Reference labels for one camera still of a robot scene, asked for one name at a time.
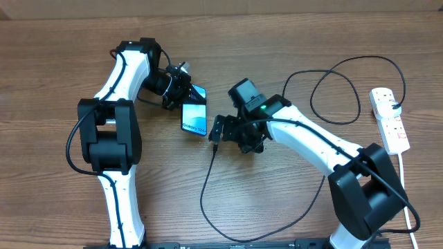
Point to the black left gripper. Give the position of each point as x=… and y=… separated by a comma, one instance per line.
x=181, y=96

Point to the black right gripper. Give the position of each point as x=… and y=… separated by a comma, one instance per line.
x=230, y=123

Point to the blue Galaxy smartphone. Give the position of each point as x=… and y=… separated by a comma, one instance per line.
x=193, y=116

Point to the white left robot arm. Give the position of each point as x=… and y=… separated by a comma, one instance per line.
x=110, y=136

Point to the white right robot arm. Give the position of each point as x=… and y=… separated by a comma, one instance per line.
x=366, y=190

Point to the white charger plug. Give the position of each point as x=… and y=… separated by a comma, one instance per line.
x=384, y=110

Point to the white power strip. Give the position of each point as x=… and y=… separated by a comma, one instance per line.
x=392, y=130

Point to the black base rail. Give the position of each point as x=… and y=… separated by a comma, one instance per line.
x=297, y=244

